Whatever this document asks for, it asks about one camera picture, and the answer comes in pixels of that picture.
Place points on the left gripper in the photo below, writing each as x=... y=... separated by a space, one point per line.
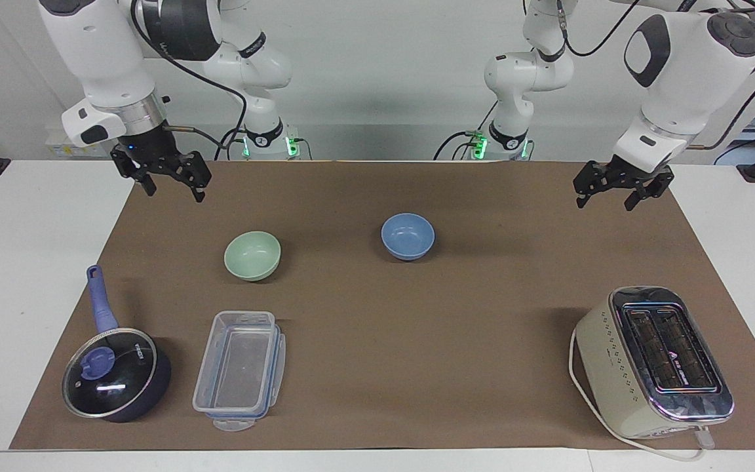
x=633 y=174

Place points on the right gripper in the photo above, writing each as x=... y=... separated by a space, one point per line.
x=148 y=149

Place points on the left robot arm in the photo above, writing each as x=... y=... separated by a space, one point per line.
x=692 y=72

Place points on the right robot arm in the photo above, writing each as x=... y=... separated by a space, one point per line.
x=102 y=52

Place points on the green bowl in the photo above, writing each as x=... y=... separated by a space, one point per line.
x=253 y=255

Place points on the blue bowl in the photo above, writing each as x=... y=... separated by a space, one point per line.
x=407 y=237

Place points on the dark blue saucepan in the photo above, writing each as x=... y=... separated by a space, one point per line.
x=101 y=303

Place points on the cream and chrome toaster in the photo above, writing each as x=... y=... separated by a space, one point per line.
x=620 y=367

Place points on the clear plastic food container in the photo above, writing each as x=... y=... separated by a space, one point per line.
x=240 y=373

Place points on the glass pot lid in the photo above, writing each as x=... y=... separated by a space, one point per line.
x=115 y=388

